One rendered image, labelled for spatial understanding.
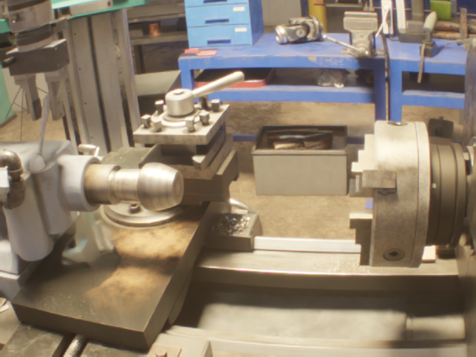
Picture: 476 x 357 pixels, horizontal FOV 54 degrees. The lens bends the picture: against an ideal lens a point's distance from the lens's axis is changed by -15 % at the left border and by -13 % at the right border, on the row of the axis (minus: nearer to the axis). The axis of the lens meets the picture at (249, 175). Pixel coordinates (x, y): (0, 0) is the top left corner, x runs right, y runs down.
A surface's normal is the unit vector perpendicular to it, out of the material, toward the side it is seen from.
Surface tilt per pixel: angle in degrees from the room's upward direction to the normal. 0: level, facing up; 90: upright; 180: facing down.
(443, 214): 80
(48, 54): 90
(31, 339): 0
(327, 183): 90
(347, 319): 18
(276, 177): 90
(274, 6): 90
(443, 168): 28
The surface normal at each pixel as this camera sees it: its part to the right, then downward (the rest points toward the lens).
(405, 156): -0.18, -0.51
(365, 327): 0.24, -0.80
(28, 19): 0.31, 0.43
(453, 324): -0.08, -0.88
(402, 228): -0.22, 0.34
